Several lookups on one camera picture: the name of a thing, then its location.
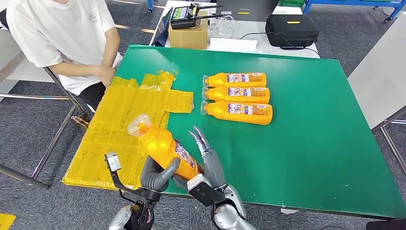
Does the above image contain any brass table foot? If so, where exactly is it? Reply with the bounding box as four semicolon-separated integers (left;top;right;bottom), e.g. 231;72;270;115
70;115;90;129

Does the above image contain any dark blue tablet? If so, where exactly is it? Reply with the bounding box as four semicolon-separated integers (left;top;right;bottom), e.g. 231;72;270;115
151;7;174;47

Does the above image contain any person's right hand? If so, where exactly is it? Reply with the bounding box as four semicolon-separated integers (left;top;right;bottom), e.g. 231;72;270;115
101;65;117;88

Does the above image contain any white flat box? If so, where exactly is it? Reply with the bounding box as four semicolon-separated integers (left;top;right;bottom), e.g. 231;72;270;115
209;37;258;53

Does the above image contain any white cable bundle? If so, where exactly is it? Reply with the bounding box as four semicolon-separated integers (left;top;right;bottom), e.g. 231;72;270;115
209;14;236;39

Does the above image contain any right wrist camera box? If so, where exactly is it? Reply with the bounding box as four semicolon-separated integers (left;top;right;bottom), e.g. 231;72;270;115
187;173;226;207

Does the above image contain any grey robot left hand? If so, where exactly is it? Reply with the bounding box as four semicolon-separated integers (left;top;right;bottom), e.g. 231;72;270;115
140;155;181;193

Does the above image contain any person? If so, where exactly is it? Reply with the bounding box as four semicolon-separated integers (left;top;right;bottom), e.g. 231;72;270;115
5;0;124;112

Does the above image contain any black remote controller with antennas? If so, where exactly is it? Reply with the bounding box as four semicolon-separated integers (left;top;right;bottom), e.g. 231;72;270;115
169;3;224;30

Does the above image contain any steel side table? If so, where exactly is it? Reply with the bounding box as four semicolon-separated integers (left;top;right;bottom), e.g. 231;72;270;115
0;27;86;191

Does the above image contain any green plastic crate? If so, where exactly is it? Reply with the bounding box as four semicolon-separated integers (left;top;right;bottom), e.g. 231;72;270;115
278;0;305;8

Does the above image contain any grey side table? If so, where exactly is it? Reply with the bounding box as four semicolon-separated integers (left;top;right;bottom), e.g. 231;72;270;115
347;12;406;178

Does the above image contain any yellow taped mat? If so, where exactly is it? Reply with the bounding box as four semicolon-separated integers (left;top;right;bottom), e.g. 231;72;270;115
61;70;195;191

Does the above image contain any brown cardboard box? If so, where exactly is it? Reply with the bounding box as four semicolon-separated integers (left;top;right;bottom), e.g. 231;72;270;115
168;11;208;50

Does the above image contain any yellow floor marker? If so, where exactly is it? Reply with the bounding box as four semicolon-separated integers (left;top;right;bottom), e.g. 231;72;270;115
0;213;16;230

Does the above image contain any black power cable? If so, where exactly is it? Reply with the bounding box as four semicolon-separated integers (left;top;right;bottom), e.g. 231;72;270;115
240;32;320;59

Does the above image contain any orange detergent bottle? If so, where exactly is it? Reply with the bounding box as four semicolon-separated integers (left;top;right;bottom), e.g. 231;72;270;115
127;114;203;181
202;72;267;89
200;100;273;126
202;86;271;104

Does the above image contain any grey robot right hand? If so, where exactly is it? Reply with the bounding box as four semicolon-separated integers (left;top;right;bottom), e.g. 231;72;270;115
172;126;227;191

